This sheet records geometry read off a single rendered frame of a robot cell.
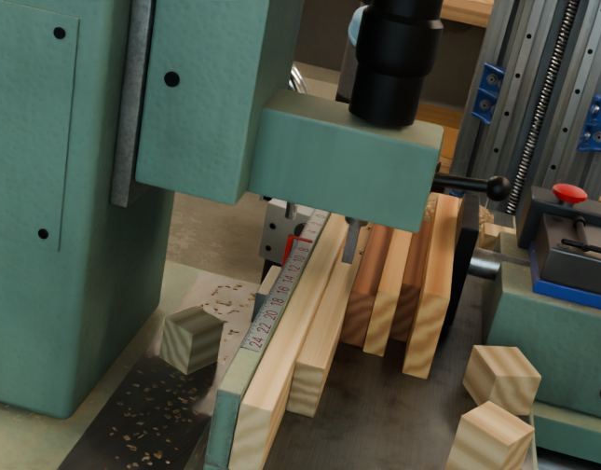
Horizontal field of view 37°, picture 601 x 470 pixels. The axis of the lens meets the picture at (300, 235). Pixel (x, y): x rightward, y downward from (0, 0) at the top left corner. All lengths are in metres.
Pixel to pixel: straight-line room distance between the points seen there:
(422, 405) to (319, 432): 0.09
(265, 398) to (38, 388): 0.25
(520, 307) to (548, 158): 0.72
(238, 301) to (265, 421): 0.43
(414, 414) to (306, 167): 0.20
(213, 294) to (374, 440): 0.39
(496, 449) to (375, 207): 0.21
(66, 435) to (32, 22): 0.32
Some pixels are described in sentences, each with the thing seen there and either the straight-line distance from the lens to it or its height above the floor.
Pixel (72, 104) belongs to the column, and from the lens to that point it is 0.63.
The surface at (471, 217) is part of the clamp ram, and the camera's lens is 0.76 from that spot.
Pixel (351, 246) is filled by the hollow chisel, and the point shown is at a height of 0.97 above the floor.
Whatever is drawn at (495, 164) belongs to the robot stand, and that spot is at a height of 0.86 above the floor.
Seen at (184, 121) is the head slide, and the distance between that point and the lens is 0.64.
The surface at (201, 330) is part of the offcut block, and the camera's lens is 0.80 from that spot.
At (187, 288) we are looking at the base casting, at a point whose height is 0.80.
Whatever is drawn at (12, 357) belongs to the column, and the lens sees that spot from 0.73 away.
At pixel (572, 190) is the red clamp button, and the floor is 1.02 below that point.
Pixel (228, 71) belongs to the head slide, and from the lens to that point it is 0.63.
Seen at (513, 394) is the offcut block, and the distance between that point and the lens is 0.67.
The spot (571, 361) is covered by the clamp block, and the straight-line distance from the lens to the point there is 0.76.
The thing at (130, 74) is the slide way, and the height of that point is 1.08.
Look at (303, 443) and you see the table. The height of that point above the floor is 0.90.
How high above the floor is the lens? 1.24
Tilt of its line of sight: 23 degrees down
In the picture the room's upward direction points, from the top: 12 degrees clockwise
